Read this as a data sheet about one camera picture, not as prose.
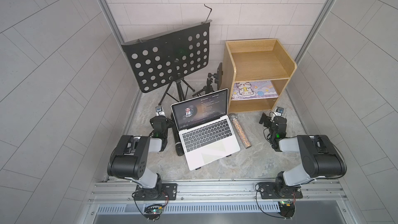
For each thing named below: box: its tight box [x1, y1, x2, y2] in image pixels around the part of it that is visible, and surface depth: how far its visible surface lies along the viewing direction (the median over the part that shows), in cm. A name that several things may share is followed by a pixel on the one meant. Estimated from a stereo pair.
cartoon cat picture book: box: [231, 80, 279, 101], surface depth 93 cm
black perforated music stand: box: [121, 3, 213, 106], surface depth 70 cm
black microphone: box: [171, 112, 184, 157], surface depth 82 cm
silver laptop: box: [170, 88, 241, 171], surface depth 82 cm
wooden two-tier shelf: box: [220, 38, 297, 114], surface depth 90 cm
